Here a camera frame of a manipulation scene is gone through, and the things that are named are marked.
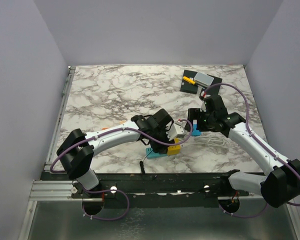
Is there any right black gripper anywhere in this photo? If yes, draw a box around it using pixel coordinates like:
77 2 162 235
185 107 216 131

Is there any blue charger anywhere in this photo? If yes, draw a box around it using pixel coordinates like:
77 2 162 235
191 119 201 137

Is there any yellow cube socket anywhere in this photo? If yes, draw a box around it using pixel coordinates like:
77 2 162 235
166 144 182 156

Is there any white teal-strip cable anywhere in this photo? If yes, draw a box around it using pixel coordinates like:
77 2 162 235
181 134 232 150

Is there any black plug adapter with cable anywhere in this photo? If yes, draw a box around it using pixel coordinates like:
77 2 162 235
139 152 152 175

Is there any teal power strip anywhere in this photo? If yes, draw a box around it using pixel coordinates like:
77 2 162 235
145 147 168 160

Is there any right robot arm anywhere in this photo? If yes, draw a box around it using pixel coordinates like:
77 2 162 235
187 95 300 208

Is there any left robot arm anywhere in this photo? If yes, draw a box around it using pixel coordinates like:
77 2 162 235
56 108 175 198

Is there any black mat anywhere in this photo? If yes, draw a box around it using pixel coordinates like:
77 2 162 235
180 70 223 95

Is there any grey rectangular box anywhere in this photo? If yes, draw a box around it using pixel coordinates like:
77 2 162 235
193 72 214 87

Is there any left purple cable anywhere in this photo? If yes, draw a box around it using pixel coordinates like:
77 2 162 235
49 119 194 221

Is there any purple cable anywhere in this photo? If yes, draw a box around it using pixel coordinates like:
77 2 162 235
201 82 300 218
49 119 194 221

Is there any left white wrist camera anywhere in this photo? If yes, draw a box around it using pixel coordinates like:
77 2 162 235
166 122 186 141

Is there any yellow handled screwdriver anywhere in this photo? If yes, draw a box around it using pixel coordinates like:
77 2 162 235
182 76 197 85

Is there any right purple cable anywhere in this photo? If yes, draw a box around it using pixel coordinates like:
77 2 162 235
201 82 300 218

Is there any aluminium frame rail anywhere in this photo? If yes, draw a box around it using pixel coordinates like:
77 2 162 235
28 180 103 202

